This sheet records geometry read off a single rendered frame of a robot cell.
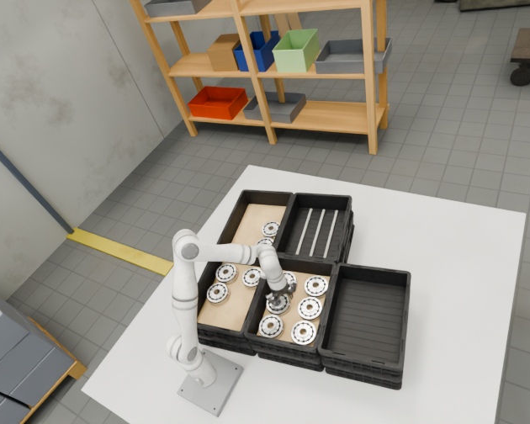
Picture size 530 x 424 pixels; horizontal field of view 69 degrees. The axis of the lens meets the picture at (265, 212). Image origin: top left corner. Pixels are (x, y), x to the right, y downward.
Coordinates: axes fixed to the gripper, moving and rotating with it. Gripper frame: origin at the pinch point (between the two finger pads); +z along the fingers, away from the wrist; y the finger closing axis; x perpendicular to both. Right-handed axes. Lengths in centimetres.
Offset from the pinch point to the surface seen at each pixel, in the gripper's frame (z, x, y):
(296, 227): 2.5, 33.8, 26.3
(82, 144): 26, 271, -71
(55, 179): 34, 249, -105
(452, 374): 15, -57, 38
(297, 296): 2.3, -0.6, 5.8
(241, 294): 2.3, 15.8, -14.5
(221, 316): 2.2, 10.9, -27.2
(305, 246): 2.5, 20.3, 23.4
